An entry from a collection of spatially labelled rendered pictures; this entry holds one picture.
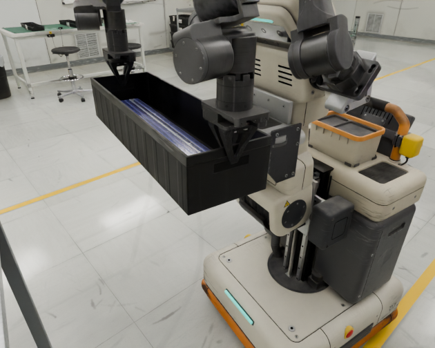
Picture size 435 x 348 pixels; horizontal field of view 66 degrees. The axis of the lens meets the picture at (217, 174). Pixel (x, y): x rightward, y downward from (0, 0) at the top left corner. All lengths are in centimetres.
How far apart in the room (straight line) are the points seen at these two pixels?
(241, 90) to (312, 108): 51
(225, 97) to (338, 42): 27
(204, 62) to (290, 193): 67
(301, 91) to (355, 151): 40
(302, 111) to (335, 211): 33
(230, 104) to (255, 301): 102
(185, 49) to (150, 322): 143
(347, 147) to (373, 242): 33
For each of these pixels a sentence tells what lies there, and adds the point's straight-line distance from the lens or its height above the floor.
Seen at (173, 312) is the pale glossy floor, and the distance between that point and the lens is 173.
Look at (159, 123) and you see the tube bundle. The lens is 84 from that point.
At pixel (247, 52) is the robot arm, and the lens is 49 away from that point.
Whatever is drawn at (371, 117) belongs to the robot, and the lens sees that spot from 142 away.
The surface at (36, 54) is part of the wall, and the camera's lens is 667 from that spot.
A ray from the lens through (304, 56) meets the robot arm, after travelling 70.
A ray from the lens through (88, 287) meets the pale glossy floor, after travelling 193.
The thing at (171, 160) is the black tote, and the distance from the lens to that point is 58.
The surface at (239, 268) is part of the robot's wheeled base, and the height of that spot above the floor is 28.
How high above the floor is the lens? 137
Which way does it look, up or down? 30 degrees down
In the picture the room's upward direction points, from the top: straight up
